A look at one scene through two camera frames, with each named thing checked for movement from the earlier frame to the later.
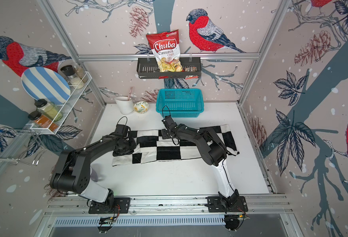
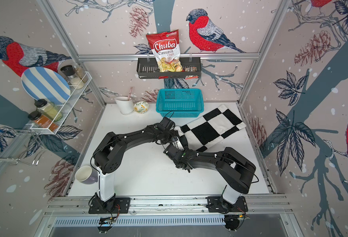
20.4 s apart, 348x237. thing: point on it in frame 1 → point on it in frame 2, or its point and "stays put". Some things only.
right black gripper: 163,137 → 185,150
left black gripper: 133,146 → 175,135
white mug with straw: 125,103 stays put
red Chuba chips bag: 165,48 stays put
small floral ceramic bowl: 141,107 stays put
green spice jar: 48,109 stays put
